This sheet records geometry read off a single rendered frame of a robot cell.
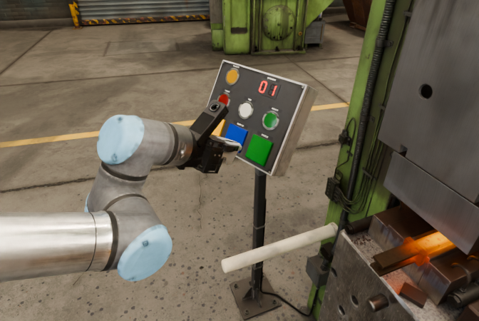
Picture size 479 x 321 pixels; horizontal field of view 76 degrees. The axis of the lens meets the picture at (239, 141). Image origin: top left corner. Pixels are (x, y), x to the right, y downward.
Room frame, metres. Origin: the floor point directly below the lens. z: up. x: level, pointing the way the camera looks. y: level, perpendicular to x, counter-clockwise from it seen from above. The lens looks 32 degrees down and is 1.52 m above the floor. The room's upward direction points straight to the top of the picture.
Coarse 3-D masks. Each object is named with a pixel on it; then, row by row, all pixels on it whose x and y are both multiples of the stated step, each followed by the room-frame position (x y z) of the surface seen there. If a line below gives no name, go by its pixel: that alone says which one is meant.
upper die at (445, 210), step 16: (400, 160) 0.51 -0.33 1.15; (400, 176) 0.50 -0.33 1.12; (416, 176) 0.47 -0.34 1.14; (432, 176) 0.45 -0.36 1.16; (400, 192) 0.49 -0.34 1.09; (416, 192) 0.46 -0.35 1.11; (432, 192) 0.44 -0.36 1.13; (448, 192) 0.41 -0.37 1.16; (416, 208) 0.45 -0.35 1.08; (432, 208) 0.42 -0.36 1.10; (448, 208) 0.40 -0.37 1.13; (464, 208) 0.38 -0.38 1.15; (432, 224) 0.41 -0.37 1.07; (448, 224) 0.39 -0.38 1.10; (464, 224) 0.37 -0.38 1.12; (464, 240) 0.36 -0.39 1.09
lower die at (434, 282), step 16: (384, 224) 0.50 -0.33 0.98; (400, 224) 0.49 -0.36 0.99; (416, 224) 0.49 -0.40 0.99; (384, 240) 0.49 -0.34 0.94; (400, 240) 0.46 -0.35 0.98; (432, 256) 0.40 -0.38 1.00; (448, 256) 0.40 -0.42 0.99; (464, 256) 0.40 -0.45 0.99; (416, 272) 0.40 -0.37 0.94; (432, 272) 0.38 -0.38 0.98; (448, 272) 0.37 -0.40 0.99; (464, 272) 0.37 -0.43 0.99; (432, 288) 0.37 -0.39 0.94; (448, 288) 0.35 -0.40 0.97
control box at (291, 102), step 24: (240, 72) 0.96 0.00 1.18; (264, 72) 0.91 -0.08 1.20; (216, 96) 0.97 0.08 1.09; (240, 96) 0.91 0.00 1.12; (264, 96) 0.86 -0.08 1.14; (288, 96) 0.82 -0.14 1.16; (312, 96) 0.83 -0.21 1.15; (240, 120) 0.86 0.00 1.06; (288, 120) 0.77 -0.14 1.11; (288, 144) 0.76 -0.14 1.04; (264, 168) 0.73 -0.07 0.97
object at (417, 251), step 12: (408, 240) 0.42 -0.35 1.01; (420, 240) 0.43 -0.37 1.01; (432, 240) 0.43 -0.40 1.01; (444, 240) 0.43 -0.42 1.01; (384, 252) 0.40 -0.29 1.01; (396, 252) 0.40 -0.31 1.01; (408, 252) 0.40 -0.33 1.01; (420, 252) 0.40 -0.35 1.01; (432, 252) 0.41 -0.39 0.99; (372, 264) 0.39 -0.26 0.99; (384, 264) 0.37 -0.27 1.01; (396, 264) 0.39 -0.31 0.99; (408, 264) 0.39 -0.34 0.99; (420, 264) 0.39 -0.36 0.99
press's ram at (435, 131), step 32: (416, 0) 0.58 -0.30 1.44; (448, 0) 0.52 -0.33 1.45; (416, 32) 0.56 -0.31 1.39; (448, 32) 0.50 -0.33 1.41; (416, 64) 0.54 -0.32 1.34; (448, 64) 0.49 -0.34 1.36; (416, 96) 0.52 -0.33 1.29; (448, 96) 0.47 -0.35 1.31; (384, 128) 0.57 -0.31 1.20; (416, 128) 0.50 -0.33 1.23; (448, 128) 0.45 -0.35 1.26; (416, 160) 0.48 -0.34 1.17; (448, 160) 0.43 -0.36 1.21
